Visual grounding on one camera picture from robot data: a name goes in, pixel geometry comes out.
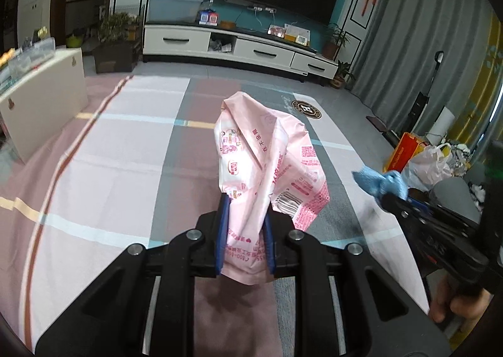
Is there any red paper shopping bag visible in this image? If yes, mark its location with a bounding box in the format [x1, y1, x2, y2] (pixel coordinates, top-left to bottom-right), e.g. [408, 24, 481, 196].
[383, 132, 429, 172]

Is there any white plastic shopping bag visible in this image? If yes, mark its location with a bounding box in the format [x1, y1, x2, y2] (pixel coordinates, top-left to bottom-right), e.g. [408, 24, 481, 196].
[401, 143, 454, 192]

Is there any white TV cabinet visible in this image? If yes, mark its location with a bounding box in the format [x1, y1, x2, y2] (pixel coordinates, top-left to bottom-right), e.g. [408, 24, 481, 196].
[142, 23, 339, 79]

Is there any blue knotted cloth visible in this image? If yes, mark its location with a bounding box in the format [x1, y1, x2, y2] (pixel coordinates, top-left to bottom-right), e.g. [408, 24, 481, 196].
[352, 166, 408, 205]

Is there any potted plant near curtain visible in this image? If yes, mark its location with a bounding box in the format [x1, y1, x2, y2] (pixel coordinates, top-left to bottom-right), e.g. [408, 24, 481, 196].
[330, 60, 355, 89]

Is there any person's right hand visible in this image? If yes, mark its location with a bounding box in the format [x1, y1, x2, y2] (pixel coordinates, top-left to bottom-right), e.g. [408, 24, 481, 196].
[428, 274, 493, 324]

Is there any large potted plant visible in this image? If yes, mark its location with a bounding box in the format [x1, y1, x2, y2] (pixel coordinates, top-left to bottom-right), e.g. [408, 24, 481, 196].
[92, 12, 141, 74]

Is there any pink plastic wrapper bag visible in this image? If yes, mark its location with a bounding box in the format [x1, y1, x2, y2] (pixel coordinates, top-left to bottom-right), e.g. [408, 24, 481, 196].
[214, 91, 330, 285]

